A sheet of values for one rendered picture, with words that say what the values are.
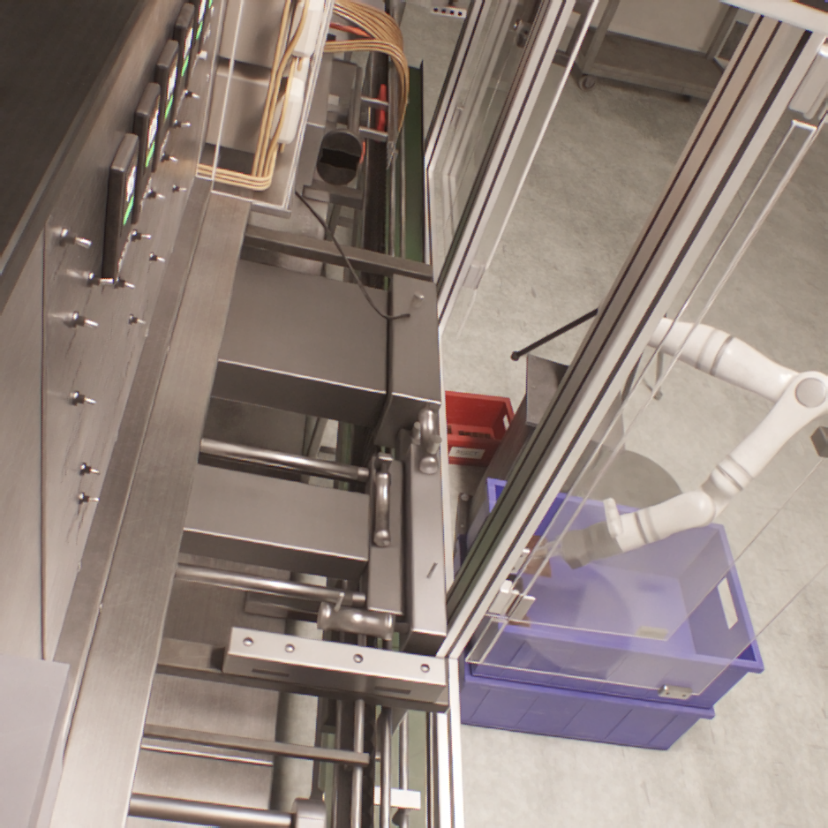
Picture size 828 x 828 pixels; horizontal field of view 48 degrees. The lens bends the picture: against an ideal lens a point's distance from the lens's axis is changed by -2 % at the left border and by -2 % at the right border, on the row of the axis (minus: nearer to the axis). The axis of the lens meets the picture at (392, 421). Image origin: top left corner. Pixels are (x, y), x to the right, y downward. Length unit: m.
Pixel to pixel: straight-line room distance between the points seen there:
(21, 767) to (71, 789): 0.54
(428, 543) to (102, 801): 0.49
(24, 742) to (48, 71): 0.27
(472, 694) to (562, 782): 0.32
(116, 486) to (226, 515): 0.19
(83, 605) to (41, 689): 0.59
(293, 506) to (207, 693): 0.27
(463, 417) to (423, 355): 1.54
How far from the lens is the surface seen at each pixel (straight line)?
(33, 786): 0.28
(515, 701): 2.19
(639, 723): 2.34
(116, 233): 0.66
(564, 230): 4.01
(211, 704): 1.23
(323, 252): 1.62
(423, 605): 1.07
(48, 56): 0.45
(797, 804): 2.63
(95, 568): 0.91
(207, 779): 1.19
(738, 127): 1.00
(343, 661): 1.04
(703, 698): 2.27
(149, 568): 0.93
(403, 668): 1.05
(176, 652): 1.06
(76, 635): 0.87
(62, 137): 0.39
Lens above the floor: 1.92
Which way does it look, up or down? 43 degrees down
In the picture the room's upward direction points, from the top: 21 degrees clockwise
